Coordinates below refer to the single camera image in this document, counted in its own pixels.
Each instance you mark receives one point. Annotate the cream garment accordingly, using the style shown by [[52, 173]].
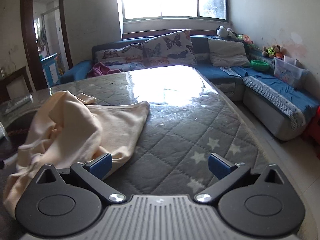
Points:
[[75, 130]]

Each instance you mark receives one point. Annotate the long butterfly print pillow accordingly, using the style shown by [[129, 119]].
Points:
[[120, 52]]

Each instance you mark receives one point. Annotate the black round cooktop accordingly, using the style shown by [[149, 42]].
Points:
[[12, 135]]

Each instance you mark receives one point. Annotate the blue cabinet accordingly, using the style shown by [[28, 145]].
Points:
[[48, 70]]

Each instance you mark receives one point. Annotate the grey pillow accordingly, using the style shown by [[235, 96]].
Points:
[[227, 52]]

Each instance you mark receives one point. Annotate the dark wooden sideboard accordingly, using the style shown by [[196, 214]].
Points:
[[15, 75]]

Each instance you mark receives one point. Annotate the magenta garment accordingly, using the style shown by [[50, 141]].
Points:
[[100, 70]]

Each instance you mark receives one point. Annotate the red plastic stool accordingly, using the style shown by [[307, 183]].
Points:
[[313, 130]]

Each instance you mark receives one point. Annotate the window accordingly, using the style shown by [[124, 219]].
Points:
[[175, 0]]

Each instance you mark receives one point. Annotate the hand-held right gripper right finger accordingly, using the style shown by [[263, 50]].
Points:
[[217, 166]]

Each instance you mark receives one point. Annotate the colourful flower toy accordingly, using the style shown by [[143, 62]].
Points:
[[246, 39]]

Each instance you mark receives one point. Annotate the panda plush toy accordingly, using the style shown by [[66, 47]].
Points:
[[222, 32]]

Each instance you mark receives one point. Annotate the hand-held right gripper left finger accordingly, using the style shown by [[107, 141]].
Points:
[[101, 166]]

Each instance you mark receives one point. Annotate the pale butterfly print cushion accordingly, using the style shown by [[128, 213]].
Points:
[[130, 66]]

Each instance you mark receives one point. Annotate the clear plastic storage box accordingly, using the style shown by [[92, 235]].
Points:
[[287, 73]]

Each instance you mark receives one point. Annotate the grey star quilted table cover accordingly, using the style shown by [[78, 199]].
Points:
[[175, 135]]

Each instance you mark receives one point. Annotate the white remote control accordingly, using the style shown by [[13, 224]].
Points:
[[21, 101]]

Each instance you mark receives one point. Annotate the dark wooden door frame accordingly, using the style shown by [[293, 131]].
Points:
[[27, 42]]

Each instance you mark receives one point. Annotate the blue corner sofa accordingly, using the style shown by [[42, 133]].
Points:
[[212, 72]]

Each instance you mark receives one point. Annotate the blue cloth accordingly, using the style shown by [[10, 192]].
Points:
[[241, 71]]

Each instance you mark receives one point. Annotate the large butterfly print pillow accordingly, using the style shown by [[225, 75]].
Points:
[[170, 47]]

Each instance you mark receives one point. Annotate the green bowl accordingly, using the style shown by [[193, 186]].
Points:
[[260, 65]]

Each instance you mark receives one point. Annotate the brown plush toy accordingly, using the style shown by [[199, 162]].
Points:
[[275, 50]]

